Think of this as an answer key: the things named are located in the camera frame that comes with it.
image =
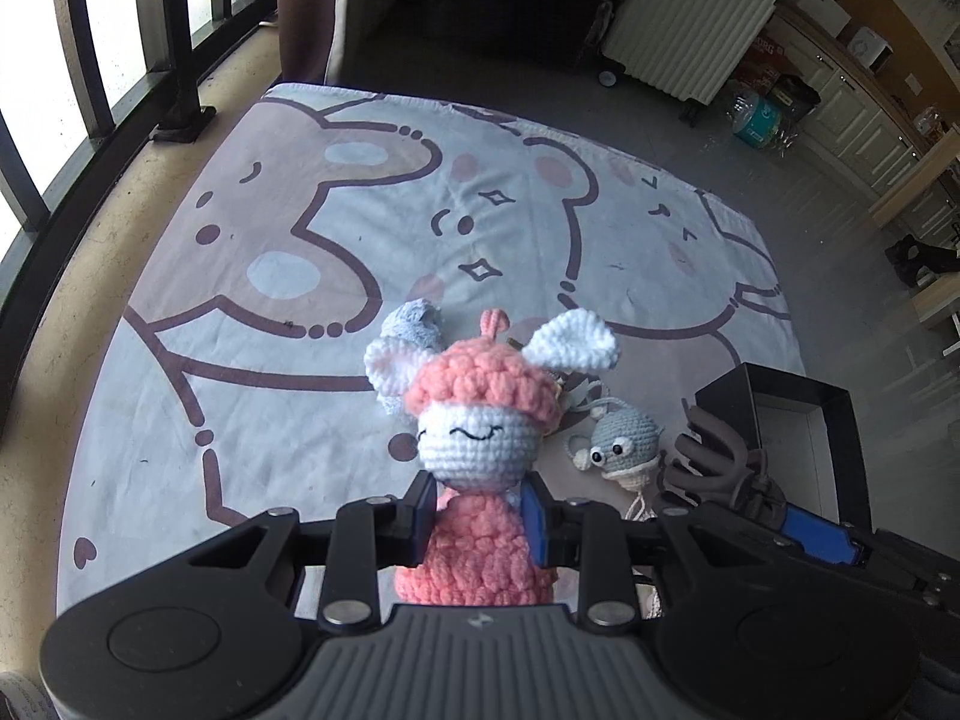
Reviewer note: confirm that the white oil radiator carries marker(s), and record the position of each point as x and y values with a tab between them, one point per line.
684	48

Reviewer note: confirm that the cream kitchen cabinets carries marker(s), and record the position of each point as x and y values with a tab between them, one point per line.
886	99

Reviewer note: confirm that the red cardboard carton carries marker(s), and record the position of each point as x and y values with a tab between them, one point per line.
761	65

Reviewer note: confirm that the black window railing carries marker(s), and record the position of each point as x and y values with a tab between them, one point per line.
86	84

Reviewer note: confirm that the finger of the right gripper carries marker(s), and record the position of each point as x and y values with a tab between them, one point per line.
821	539

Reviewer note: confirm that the brown curtain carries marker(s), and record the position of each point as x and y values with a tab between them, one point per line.
306	31

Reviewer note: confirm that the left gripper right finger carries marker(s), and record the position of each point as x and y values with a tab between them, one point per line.
588	538

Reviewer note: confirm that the large clear water bottle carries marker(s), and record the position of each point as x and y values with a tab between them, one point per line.
755	120

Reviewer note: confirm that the light blue yarn bundle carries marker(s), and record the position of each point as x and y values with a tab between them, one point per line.
418	322

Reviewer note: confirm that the cartoon bear bed sheet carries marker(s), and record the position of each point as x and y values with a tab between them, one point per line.
329	217

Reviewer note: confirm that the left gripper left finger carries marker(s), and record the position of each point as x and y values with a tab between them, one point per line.
369	536

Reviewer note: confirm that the grey crochet mouse toy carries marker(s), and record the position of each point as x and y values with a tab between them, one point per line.
624	446

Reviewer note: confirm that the black cardboard box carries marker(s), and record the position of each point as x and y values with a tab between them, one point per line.
808	431

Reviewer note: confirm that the pink crochet bunny doll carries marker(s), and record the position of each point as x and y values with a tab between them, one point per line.
481	410

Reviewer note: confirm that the black bin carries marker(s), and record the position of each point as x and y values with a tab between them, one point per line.
793	96

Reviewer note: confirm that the black shoes on floor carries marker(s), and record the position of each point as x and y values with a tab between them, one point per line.
909	256

